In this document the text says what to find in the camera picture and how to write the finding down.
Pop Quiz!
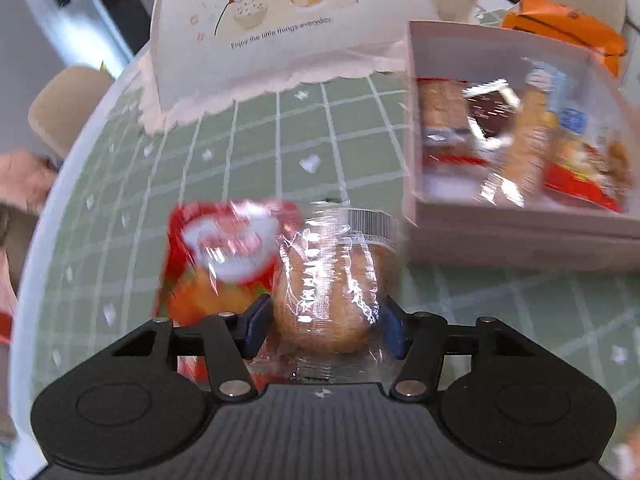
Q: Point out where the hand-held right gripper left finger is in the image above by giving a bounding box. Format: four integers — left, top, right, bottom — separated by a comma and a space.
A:
112, 295, 273, 402

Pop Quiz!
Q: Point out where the pink cardboard box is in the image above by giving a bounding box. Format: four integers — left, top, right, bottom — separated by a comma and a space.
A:
402, 20, 640, 263

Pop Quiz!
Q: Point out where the clear round cake packet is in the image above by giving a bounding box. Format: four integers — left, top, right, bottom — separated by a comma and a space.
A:
250, 200, 408, 386

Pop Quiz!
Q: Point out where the red snack packet white label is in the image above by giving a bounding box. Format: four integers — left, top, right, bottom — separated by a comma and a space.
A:
157, 199, 303, 391

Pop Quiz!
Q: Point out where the clear blue-label cake packet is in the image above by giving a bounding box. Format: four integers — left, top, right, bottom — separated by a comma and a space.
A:
419, 80, 476, 161

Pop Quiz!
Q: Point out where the person's left hand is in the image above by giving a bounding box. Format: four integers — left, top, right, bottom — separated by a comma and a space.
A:
0, 152, 58, 213

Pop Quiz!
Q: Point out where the small brown snack packet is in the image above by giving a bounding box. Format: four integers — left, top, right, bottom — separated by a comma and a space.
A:
607, 140, 632, 186

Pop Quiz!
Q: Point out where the blue snack packet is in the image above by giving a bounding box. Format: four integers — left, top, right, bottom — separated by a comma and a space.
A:
525, 57, 593, 136

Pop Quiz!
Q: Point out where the white printed food cover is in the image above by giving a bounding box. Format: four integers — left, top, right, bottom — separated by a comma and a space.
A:
137, 0, 496, 133

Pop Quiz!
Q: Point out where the clear long cracker packet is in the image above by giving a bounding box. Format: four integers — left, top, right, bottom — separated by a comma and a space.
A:
500, 87, 556, 196

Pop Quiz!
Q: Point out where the orange snack bag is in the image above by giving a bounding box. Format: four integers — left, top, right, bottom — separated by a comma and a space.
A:
501, 0, 629, 78

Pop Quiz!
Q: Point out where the yellow cartoon snack packet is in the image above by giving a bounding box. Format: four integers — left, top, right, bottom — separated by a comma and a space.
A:
542, 140, 623, 213

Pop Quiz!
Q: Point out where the clear dark brown slab packet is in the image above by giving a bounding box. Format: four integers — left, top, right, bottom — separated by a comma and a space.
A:
465, 82, 523, 143

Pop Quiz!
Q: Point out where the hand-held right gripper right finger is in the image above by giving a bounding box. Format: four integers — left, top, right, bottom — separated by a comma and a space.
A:
382, 296, 538, 402

